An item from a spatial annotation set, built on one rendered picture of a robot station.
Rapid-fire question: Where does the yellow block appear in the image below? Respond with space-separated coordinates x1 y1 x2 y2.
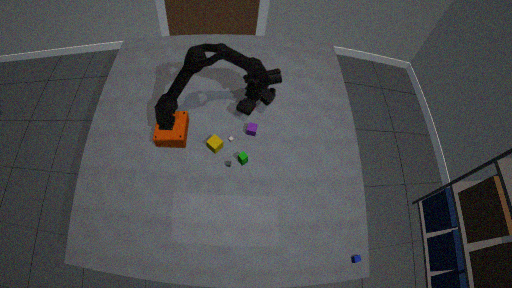
206 134 223 154

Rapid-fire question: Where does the small purple cube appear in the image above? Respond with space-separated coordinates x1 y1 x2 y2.
246 122 258 136

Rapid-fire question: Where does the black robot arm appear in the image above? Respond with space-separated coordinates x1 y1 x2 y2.
155 43 282 130

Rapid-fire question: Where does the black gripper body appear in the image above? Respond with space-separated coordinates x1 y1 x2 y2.
236 81 269 115

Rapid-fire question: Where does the small blue block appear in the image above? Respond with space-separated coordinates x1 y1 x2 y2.
351 255 361 263

